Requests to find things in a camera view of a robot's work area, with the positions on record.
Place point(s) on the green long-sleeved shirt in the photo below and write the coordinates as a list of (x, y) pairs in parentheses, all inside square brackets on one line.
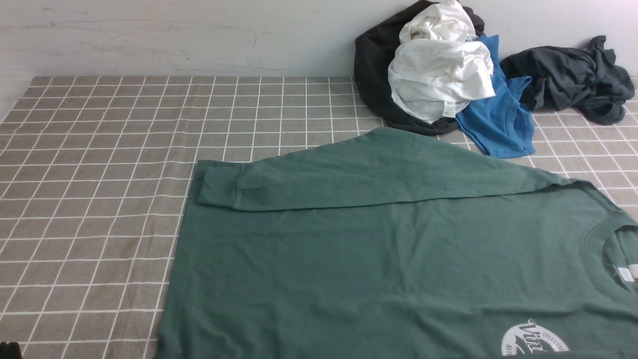
[(393, 245)]

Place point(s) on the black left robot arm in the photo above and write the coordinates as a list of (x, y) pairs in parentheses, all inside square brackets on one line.
[(10, 350)]

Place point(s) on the white crumpled shirt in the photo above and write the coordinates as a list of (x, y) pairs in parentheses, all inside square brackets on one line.
[(440, 66)]

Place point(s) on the blue t-shirt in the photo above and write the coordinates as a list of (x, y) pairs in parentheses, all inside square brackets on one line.
[(500, 126)]

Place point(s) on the dark grey crumpled shirt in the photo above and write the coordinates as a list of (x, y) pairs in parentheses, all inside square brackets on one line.
[(586, 79)]

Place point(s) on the black garment in pile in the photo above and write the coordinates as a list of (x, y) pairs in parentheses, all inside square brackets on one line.
[(374, 51)]

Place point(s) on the grey checkered tablecloth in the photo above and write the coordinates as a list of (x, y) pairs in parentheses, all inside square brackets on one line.
[(96, 173)]

